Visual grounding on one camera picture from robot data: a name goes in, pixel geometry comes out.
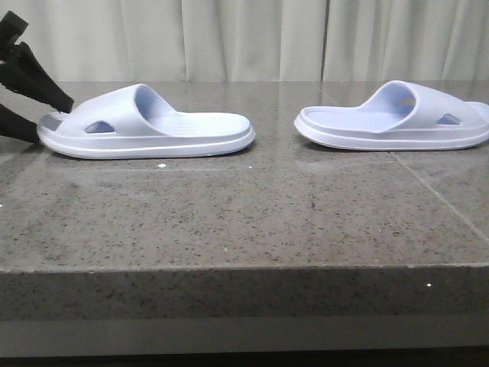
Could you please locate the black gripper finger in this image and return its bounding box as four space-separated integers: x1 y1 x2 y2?
0 105 40 143
1 11 74 113

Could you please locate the light blue slipper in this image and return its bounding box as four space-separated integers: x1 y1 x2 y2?
294 80 488 151
37 84 255 159

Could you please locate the beige pleated curtain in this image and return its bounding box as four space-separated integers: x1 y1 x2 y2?
1 1 488 82

